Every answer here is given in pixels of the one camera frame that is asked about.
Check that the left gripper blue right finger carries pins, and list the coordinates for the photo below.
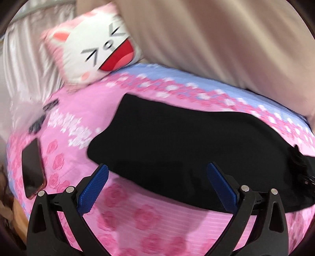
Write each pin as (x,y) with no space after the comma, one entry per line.
(258,225)

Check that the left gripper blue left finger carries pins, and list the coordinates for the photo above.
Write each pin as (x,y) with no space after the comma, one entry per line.
(46,235)

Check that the black pants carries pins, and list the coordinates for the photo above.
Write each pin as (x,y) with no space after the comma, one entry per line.
(166,150)

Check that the black smartphone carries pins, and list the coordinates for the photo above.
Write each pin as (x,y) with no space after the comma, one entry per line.
(33,173)

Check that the pink floral bed sheet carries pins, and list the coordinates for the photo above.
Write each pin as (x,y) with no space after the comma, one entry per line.
(126,218)

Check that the shiny silver pink fabric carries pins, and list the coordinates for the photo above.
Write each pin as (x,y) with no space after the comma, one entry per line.
(28,74)

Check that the beige curtain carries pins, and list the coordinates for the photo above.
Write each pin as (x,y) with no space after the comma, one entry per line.
(263,46)

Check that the white cat face pillow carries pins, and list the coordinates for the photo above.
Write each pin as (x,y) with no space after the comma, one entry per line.
(91,46)

